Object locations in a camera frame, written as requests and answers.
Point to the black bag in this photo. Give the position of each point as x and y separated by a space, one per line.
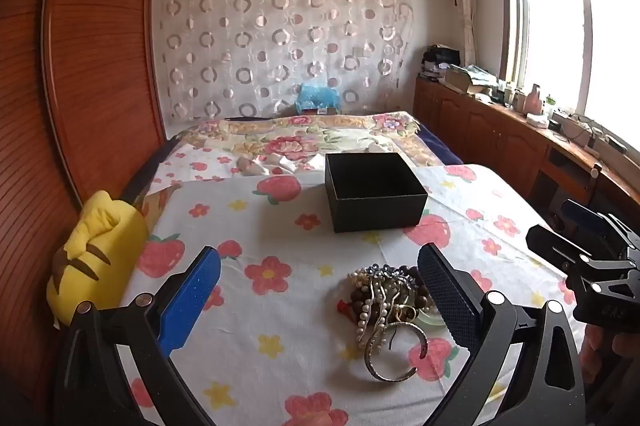
442 55

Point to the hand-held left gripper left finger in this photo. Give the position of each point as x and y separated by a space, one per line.
192 296

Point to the floral blanket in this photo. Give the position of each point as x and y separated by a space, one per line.
300 135

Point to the yellow plush toy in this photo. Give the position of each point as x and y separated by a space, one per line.
100 246

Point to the circle patterned sheer curtain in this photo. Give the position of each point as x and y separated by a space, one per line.
280 35

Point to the silver cuff bangle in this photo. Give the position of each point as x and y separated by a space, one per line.
376 368

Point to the green jade bangle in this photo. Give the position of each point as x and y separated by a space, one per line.
435 322

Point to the black cardboard box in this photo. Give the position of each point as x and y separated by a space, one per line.
375 211

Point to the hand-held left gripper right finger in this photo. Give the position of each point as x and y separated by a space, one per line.
445 296

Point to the person's right hand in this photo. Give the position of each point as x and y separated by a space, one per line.
607 351

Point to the blue plastic bag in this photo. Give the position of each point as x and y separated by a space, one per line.
317 98

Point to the wooden cabinet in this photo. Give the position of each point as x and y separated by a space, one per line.
490 135

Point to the window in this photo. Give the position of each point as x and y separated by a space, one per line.
550 30

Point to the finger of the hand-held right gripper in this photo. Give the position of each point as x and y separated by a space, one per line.
555 246
585 217

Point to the blue jewelled hair clip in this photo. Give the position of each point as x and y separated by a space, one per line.
385 273

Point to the pink bottle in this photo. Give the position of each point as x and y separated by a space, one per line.
534 99

